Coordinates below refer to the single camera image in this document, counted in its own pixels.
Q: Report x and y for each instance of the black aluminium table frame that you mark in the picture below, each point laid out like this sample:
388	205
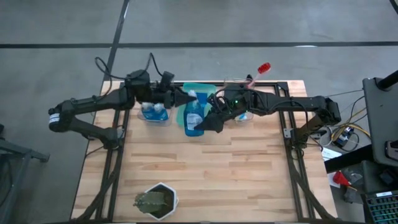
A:
270	84

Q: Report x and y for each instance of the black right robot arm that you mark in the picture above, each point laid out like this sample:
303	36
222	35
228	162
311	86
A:
295	104

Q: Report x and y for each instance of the laptop with lit keyboard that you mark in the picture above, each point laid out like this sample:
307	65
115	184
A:
384	208

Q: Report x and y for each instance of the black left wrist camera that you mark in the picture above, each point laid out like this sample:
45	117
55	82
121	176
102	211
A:
167	79

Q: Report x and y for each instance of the teal translucent plastic bin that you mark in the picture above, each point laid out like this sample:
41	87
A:
202	87

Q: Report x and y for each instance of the blue Dawn dish soap bottle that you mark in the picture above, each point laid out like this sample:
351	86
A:
161	114
148	114
193	119

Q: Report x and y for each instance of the white paper sheet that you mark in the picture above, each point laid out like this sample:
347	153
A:
331	154

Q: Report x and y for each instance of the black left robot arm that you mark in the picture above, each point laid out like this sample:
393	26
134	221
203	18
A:
93	104

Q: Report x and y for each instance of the small red object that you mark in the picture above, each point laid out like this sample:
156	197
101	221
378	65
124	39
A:
339	179

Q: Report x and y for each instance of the red dish brush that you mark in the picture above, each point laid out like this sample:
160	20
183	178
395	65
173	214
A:
264	68

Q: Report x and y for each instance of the clear plastic bin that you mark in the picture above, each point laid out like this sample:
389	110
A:
236	82
170	118

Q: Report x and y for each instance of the black device on cart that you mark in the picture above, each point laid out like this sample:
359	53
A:
392	149

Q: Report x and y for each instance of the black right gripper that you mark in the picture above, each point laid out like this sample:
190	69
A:
248	104

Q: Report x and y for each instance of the cactus in white hexagonal pot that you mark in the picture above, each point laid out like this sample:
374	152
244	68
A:
152	202

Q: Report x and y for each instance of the grey metal stand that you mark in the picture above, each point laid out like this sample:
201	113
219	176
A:
18	154

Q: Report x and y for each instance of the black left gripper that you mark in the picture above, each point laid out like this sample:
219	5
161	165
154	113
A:
158	98

